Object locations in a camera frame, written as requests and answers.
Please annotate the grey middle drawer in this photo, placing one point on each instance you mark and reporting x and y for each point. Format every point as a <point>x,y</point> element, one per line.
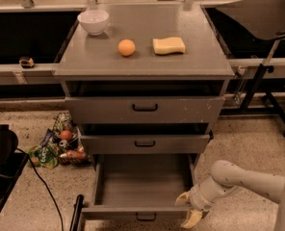
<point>145,138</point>

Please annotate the black device on left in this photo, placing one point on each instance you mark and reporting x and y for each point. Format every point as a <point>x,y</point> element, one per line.
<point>11,162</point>

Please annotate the green juice pouch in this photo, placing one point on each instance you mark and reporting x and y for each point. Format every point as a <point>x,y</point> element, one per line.
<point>43,156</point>

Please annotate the grey bottom drawer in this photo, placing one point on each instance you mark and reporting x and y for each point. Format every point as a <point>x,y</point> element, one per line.
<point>141,187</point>

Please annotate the small yellow black object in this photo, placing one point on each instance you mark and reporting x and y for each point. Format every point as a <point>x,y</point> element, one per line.
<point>26,62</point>

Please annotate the yellow sponge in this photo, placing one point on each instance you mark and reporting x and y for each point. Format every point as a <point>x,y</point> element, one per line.
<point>164,46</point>

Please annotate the grey top drawer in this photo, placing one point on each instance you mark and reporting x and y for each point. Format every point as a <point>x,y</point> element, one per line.
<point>117,110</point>

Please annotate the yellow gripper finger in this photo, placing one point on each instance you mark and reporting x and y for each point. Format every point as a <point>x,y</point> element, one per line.
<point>183,199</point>
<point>192,219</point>

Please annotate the white bowl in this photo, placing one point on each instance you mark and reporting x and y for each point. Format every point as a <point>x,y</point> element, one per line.
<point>93,22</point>

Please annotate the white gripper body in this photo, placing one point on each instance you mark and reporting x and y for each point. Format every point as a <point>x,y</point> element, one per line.
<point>197,198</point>

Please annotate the grey drawer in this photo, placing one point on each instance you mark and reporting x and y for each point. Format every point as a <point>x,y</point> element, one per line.
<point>117,110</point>
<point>141,187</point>
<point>145,138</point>

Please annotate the black bar at bottom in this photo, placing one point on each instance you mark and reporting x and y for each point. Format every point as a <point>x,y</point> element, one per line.
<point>76,213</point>

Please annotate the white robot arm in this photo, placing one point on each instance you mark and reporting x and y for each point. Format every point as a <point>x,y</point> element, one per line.
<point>224,179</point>

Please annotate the grey drawer cabinet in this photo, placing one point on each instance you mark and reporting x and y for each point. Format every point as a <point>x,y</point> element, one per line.
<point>92,66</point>

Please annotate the orange fruit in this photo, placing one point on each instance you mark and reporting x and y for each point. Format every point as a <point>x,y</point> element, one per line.
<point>126,47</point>

